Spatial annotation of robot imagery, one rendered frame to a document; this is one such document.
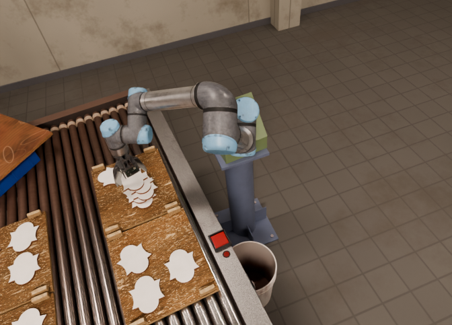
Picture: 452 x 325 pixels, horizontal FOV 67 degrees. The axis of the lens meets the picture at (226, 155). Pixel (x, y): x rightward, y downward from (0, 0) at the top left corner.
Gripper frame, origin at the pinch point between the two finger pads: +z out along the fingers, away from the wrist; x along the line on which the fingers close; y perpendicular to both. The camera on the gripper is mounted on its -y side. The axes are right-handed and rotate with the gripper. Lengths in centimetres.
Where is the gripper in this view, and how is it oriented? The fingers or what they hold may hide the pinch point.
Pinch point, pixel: (131, 177)
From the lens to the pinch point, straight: 166.5
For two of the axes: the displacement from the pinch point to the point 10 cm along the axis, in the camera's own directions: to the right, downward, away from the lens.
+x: 8.0, -4.8, 3.5
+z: 0.8, 6.7, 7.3
